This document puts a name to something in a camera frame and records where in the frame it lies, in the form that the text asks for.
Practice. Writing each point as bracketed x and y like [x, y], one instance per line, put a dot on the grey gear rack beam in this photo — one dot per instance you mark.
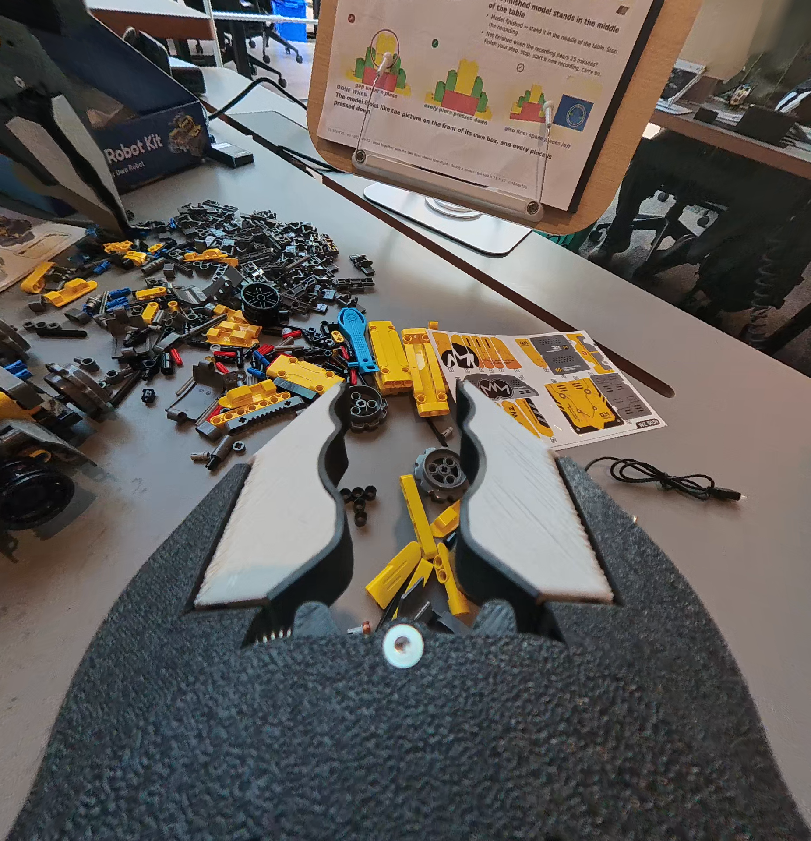
[261, 414]

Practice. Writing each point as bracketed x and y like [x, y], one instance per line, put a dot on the yellow stacked beam frame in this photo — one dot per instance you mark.
[405, 368]

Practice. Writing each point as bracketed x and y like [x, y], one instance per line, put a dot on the pile of mixed coloured pieces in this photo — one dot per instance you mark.
[182, 341]

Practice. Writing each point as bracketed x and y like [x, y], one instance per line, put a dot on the grey desk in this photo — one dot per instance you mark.
[707, 558]

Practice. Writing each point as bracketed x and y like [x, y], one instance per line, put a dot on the yellow beam assembly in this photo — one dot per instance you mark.
[395, 571]

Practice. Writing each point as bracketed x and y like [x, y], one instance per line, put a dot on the yellow rectangular panel piece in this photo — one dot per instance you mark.
[307, 374]

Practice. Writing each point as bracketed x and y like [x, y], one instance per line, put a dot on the yellow sticker sheet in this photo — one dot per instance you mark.
[576, 387]

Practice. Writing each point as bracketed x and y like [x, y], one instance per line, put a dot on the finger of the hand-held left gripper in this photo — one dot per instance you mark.
[44, 157]
[83, 151]

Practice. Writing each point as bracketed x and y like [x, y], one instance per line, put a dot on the grey curved panel piece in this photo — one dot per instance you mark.
[198, 394]

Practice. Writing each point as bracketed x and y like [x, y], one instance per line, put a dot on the black wheel rim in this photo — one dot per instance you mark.
[261, 303]

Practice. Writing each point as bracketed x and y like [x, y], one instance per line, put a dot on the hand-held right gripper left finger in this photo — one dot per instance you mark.
[274, 532]

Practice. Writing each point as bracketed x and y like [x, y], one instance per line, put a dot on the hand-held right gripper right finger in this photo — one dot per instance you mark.
[537, 525]

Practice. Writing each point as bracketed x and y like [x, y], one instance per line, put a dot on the green flat object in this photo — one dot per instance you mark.
[562, 240]

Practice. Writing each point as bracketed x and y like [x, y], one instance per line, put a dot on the far work table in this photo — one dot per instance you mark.
[740, 141]

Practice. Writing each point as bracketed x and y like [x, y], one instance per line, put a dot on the dark grey sprocket wheel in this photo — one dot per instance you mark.
[443, 474]
[361, 407]

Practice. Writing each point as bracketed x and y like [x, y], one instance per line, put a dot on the blue crate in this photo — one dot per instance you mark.
[294, 16]

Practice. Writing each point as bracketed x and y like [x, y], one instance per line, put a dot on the black connector cluster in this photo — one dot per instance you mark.
[359, 502]

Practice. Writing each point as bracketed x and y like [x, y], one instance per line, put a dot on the small black box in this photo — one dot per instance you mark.
[231, 155]

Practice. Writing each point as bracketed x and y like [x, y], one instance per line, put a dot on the instruction booklet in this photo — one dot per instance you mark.
[24, 253]

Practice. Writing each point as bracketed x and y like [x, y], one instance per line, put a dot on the blue brick separator tool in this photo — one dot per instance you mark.
[356, 338]

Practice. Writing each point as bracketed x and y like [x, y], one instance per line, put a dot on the grey pin connector piece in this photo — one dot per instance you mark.
[220, 452]

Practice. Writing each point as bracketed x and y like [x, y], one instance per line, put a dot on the wooden instruction board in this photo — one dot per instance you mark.
[661, 98]

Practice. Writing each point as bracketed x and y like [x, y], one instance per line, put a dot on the yellow toy vehicle model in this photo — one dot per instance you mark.
[24, 489]

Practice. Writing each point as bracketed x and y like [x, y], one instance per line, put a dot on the dark blue kit box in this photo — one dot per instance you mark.
[149, 141]

